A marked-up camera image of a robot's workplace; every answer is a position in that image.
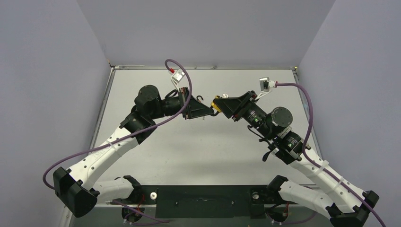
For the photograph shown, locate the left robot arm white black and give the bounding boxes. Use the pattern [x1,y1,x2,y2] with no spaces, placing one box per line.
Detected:
[53,85,214,218]

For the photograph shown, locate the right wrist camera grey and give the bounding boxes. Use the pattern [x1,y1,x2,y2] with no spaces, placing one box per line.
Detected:
[255,77,278,101]

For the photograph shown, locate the yellow padlock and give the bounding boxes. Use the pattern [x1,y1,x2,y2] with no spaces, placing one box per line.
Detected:
[210,93,228,116]

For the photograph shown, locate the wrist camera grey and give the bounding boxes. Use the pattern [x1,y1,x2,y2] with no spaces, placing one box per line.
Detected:
[255,77,278,101]
[169,69,185,90]

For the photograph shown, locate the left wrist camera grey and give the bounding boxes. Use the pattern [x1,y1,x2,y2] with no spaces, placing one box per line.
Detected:
[169,69,185,90]

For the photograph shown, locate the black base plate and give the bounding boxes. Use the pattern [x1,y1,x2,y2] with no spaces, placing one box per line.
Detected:
[122,185,286,218]

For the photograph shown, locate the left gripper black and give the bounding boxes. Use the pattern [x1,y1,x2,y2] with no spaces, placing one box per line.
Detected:
[150,87,214,120]

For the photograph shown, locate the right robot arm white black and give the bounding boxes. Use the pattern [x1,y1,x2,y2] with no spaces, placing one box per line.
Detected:
[212,91,379,227]

